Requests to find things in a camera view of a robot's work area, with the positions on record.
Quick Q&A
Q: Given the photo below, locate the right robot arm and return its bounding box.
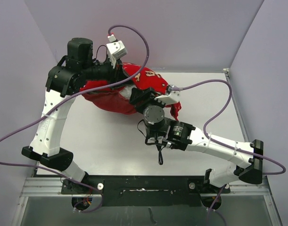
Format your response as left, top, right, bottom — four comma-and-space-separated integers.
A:
130, 88, 263, 193

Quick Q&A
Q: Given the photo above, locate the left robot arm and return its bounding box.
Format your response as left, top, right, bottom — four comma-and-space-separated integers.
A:
22, 35, 126, 194

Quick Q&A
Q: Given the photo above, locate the white pillow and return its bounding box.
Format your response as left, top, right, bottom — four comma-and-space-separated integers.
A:
119, 85, 136, 101

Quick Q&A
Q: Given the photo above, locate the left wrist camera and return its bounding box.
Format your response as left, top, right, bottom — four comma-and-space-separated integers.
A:
106, 34, 128, 69

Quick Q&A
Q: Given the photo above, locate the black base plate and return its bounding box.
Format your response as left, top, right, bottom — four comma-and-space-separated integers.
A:
61, 175, 220, 207

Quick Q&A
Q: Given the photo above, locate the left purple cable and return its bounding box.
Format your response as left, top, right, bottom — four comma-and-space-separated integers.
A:
0, 24, 150, 214

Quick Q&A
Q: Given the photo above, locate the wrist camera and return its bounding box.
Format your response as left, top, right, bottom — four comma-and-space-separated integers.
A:
154, 85, 182, 106
106, 34, 128, 69

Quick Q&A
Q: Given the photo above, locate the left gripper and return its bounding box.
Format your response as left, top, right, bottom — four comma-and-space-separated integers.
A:
81, 55, 133, 90

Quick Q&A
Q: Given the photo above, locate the aluminium frame rail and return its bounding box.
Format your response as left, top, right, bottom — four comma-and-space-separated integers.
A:
20, 178, 271, 197

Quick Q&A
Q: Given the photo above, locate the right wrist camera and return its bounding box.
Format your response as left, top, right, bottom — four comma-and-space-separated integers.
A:
154, 85, 182, 106

